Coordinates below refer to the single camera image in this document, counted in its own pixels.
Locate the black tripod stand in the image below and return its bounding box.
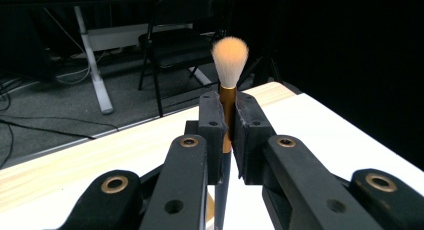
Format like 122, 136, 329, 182
245, 53, 282, 88

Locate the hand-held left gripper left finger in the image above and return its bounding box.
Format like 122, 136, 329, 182
198, 91, 229, 186

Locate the large fluffy makeup brush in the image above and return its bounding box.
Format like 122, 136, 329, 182
211, 36, 250, 230

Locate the black floor cable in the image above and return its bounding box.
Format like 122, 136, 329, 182
0, 114, 120, 141

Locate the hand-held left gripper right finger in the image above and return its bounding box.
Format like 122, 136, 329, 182
233, 91, 278, 185

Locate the desk with white legs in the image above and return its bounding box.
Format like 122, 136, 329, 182
0, 0, 213, 116

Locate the white floor cable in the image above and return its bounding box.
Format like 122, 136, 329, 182
55, 63, 93, 86

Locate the black folding chair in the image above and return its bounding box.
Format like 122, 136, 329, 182
137, 0, 235, 118

